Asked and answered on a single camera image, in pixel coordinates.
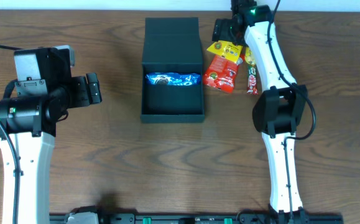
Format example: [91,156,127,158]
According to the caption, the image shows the yellow snack bag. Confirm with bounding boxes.
[207,40,243,63]

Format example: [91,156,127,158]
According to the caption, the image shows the red snack bag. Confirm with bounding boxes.
[203,55,239,93]

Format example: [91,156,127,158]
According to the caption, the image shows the blue Oreo cookie pack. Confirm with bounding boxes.
[145,72,201,86]

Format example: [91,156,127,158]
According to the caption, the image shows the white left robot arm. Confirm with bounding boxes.
[0,45,103,223]

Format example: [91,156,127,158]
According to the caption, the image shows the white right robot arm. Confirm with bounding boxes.
[212,1,308,223]

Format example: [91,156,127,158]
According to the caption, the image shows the yellow round candy pack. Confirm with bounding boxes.
[244,47,256,65]

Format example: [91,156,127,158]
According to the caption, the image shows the red KitKat bar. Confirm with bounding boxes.
[247,64,258,95]

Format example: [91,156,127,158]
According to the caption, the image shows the dark green open box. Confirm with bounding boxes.
[141,17,205,123]

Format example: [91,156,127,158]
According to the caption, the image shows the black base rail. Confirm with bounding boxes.
[49,207,344,224]

